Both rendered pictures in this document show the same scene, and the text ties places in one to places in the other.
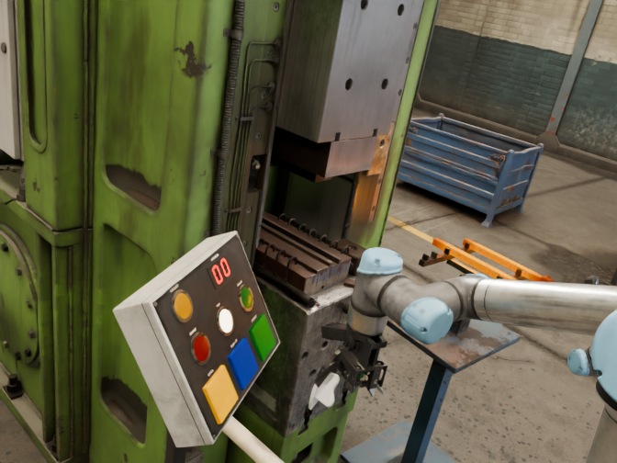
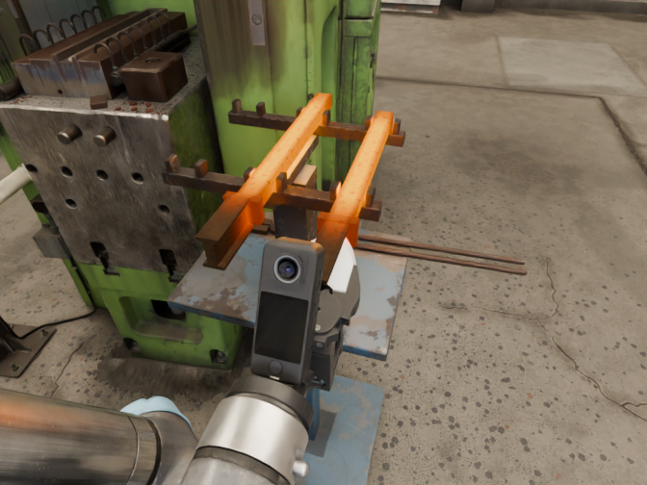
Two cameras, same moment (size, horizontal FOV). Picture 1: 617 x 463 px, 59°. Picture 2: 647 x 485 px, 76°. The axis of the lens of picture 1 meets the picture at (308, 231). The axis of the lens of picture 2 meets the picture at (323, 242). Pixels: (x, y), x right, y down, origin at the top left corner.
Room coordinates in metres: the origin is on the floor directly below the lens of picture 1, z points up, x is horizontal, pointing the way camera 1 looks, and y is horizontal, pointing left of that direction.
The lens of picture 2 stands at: (1.44, -1.10, 1.26)
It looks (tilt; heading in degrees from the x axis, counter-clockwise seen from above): 41 degrees down; 60
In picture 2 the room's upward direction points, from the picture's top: straight up
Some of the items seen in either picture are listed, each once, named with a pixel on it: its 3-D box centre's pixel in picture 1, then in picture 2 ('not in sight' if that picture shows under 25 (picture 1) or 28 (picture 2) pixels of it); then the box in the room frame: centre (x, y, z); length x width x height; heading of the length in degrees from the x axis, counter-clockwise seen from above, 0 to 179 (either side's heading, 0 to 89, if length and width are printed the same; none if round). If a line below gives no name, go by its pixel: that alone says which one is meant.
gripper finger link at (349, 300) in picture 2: not in sight; (334, 297); (1.58, -0.87, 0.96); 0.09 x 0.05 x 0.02; 41
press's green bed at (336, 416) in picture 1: (258, 416); (196, 262); (1.58, 0.06, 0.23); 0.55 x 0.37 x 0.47; 52
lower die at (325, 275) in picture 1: (277, 246); (114, 46); (1.53, 0.09, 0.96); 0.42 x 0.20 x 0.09; 52
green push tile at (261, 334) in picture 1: (261, 337); not in sight; (0.98, 0.06, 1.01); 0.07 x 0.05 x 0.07; 167
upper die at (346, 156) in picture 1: (295, 133); not in sight; (1.53, 0.09, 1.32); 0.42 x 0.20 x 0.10; 52
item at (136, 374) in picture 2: not in sight; (165, 361); (1.37, -0.11, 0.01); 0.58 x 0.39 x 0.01; 142
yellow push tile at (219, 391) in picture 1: (218, 393); not in sight; (0.78, 0.11, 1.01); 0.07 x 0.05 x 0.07; 167
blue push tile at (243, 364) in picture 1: (241, 363); not in sight; (0.88, 0.08, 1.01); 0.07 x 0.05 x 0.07; 167
